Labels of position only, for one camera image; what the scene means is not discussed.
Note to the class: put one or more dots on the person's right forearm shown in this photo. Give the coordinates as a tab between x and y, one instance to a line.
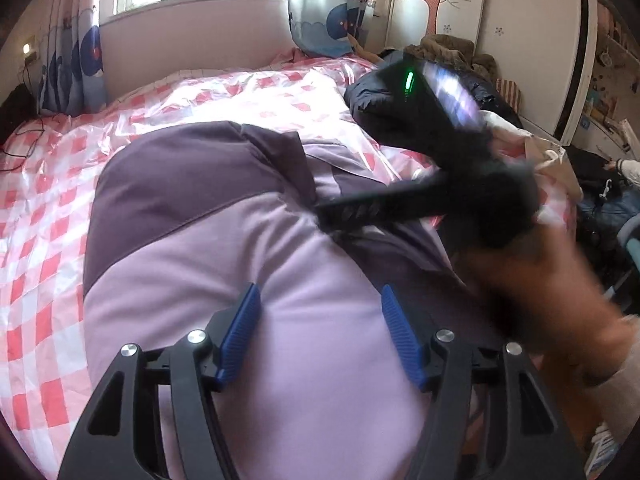
620	375

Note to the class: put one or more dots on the stack of papers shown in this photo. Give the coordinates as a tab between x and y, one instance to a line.
602	452

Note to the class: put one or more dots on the black clothes pile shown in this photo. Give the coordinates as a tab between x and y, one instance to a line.
17	105

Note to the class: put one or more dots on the white cloth bag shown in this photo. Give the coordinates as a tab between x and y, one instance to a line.
550	165

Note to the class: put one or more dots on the white wall socket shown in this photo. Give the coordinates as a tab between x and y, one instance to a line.
29	50

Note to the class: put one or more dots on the cluttered shelf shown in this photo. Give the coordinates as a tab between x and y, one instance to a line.
610	85

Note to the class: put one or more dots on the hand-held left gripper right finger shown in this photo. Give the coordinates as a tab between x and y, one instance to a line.
402	335

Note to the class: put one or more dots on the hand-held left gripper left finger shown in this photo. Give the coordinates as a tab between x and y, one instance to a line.
240	332

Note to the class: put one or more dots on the blue patterned curtain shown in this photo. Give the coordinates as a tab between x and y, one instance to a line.
320	25

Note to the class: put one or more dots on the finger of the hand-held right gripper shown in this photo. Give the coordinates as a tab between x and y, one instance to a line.
380	202

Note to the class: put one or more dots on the black down jacket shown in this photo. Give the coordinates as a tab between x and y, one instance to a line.
495	97

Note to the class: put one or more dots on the pink checkered bed sheet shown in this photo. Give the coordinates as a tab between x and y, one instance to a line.
50	210

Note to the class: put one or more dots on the purple jacket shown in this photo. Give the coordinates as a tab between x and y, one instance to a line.
200	260

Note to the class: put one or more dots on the brown furry garment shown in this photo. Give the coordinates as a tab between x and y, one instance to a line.
445	47

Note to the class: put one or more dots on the wardrobe with tree sticker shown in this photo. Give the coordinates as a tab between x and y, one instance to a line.
525	35

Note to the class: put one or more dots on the dark bag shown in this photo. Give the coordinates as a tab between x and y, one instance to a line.
595	175

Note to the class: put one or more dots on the person's right hand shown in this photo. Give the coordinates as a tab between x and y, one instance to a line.
540	290

